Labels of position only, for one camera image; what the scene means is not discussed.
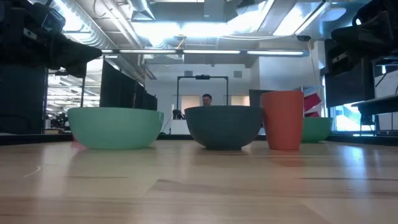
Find black metal frame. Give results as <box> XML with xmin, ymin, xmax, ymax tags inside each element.
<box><xmin>176</xmin><ymin>74</ymin><xmax>229</xmax><ymax>108</ymax></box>

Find red and white rack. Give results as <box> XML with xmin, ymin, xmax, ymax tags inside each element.
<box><xmin>302</xmin><ymin>85</ymin><xmax>323</xmax><ymax>118</ymax></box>

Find mint green bowl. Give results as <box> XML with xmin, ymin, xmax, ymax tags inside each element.
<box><xmin>67</xmin><ymin>106</ymin><xmax>165</xmax><ymax>151</ymax></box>

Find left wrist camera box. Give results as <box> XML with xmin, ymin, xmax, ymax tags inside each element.
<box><xmin>42</xmin><ymin>7</ymin><xmax>67</xmax><ymax>32</ymax></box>

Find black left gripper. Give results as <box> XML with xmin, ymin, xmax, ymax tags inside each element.
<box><xmin>0</xmin><ymin>0</ymin><xmax>103</xmax><ymax>79</ymax></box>

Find black partition panels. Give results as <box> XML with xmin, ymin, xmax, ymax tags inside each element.
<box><xmin>99</xmin><ymin>60</ymin><xmax>159</xmax><ymax>111</ymax></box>

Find dark side table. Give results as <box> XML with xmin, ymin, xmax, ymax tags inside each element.
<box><xmin>351</xmin><ymin>93</ymin><xmax>398</xmax><ymax>136</ymax></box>

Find white cabinet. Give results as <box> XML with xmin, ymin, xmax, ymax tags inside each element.
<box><xmin>170</xmin><ymin>119</ymin><xmax>188</xmax><ymax>136</ymax></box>

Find dark window blind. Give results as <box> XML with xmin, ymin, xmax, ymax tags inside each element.
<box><xmin>324</xmin><ymin>38</ymin><xmax>376</xmax><ymax>109</ymax></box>

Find long ceiling light bar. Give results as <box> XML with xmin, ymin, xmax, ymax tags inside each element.
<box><xmin>100</xmin><ymin>48</ymin><xmax>310</xmax><ymax>58</ymax></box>

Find dark monitor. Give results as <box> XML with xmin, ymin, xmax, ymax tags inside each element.
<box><xmin>248</xmin><ymin>89</ymin><xmax>275</xmax><ymax>108</ymax></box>

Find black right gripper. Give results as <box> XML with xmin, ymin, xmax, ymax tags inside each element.
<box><xmin>330</xmin><ymin>0</ymin><xmax>398</xmax><ymax>48</ymax></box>

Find orange plastic cup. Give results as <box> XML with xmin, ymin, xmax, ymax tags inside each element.
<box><xmin>260</xmin><ymin>90</ymin><xmax>305</xmax><ymax>151</ymax></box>

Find dark column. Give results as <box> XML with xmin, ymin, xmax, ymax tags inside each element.
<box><xmin>0</xmin><ymin>64</ymin><xmax>48</xmax><ymax>135</ymax></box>

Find dark grey bowl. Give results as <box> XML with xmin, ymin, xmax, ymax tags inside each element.
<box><xmin>184</xmin><ymin>105</ymin><xmax>265</xmax><ymax>151</ymax></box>

